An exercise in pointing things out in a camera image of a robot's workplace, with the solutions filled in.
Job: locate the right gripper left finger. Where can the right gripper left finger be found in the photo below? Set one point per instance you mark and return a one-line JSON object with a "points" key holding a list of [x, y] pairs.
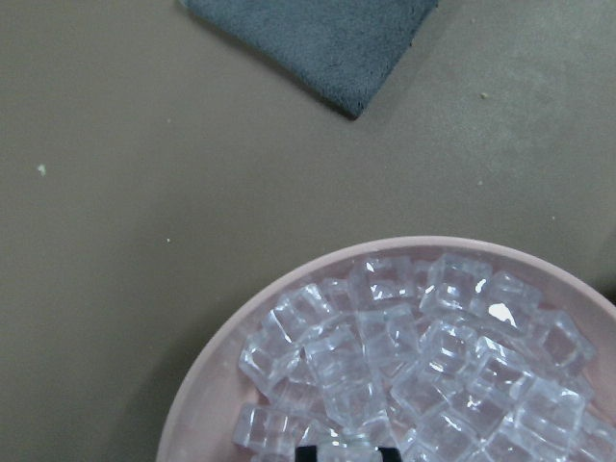
{"points": [[307, 454]]}

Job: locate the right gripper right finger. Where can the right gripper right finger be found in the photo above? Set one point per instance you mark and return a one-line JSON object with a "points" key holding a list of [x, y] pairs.
{"points": [[389, 454]]}

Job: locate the pile of clear ice cubes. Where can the pile of clear ice cubes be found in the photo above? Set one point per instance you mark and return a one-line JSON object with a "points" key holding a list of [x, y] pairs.
{"points": [[445, 360]]}

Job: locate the pink bowl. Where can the pink bowl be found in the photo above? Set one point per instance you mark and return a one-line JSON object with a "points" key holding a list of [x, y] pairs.
{"points": [[201, 419]]}

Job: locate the grey folded cloth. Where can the grey folded cloth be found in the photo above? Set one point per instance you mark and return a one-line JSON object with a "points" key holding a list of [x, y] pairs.
{"points": [[342, 50]]}

